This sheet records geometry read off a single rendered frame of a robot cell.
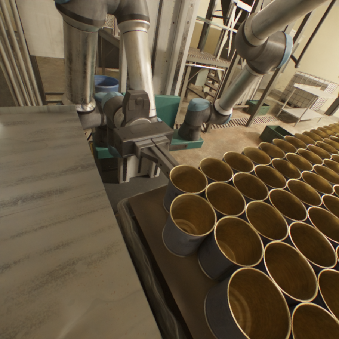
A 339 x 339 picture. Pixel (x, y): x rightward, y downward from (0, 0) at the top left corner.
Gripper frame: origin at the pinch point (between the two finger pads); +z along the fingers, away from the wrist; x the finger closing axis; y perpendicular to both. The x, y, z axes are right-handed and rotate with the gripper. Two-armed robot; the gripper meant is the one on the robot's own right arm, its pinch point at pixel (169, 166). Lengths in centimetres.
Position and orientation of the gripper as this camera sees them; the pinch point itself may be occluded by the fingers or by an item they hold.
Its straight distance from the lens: 32.9
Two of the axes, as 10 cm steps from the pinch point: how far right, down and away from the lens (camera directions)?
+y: -1.8, 7.3, 6.6
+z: 5.6, 6.3, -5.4
